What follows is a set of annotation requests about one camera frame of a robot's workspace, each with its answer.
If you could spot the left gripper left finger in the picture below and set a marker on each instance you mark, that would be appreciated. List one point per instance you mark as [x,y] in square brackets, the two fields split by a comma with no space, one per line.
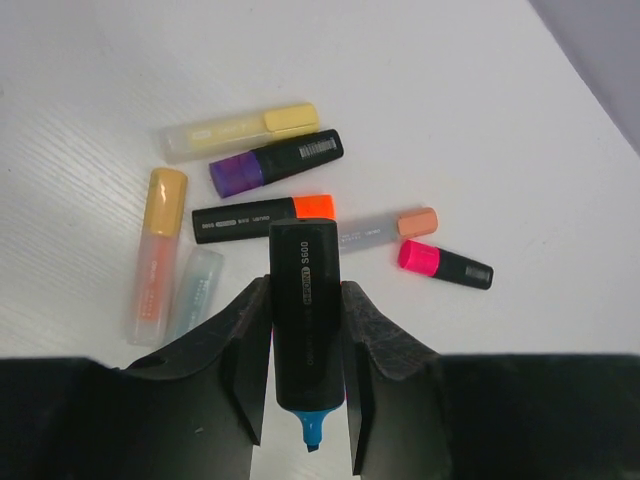
[190,410]

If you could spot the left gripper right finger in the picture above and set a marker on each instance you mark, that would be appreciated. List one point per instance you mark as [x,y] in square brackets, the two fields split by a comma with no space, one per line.
[414,413]

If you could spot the black highlighter blue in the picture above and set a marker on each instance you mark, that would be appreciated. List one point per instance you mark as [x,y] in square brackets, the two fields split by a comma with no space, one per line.
[305,288]

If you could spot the translucent highlighter mint green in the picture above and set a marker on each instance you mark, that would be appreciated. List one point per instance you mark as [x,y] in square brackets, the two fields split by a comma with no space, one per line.
[195,293]

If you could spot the translucent highlighter orange ink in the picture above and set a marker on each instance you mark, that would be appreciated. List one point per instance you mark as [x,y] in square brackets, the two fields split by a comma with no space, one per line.
[157,254]

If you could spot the black highlighter pink cap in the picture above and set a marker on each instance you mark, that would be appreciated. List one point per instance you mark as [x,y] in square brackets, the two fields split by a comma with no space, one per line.
[441,264]

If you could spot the black highlighter orange cap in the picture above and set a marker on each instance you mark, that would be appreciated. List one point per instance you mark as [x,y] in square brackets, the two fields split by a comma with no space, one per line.
[251,220]

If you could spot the black highlighter purple cap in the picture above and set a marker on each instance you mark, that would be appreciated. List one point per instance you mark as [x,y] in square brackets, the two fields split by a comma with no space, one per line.
[274,162]

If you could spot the yellow translucent highlighter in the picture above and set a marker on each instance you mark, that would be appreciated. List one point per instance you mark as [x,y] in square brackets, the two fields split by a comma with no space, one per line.
[203,139]

